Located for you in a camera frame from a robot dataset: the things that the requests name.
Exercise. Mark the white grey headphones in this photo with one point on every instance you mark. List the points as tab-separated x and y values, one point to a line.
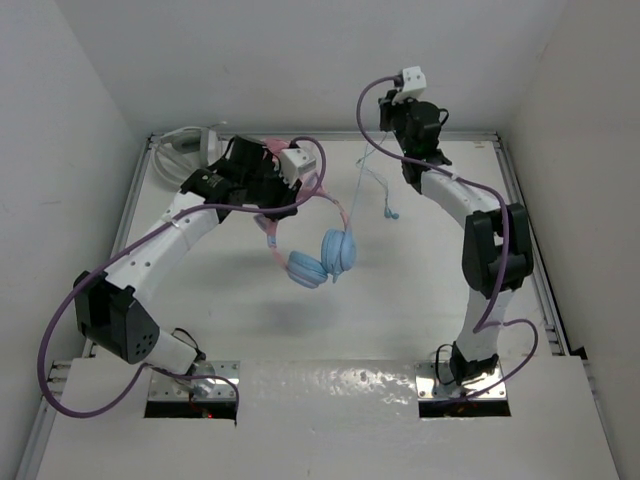
175	155

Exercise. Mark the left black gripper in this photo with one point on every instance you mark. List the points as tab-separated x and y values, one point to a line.
286	196

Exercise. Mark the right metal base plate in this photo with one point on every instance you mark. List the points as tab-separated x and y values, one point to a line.
434	382

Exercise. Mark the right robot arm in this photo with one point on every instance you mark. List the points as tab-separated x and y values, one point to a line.
497	248

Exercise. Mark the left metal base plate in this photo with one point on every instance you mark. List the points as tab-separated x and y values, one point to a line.
216	385

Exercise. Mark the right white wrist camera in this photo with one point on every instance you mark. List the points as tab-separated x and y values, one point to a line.
413	84

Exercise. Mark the blue pink cat-ear headphones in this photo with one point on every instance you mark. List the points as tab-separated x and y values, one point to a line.
337	256

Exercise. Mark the metal base plate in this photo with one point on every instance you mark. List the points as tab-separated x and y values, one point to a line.
216	385
434	382

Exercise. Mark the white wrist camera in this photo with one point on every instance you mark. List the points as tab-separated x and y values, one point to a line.
294	164
413	84

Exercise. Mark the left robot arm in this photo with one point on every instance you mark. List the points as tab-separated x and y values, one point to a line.
111	305

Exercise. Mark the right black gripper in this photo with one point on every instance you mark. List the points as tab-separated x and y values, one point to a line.
388	108

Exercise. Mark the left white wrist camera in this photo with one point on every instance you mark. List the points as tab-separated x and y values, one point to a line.
294	164

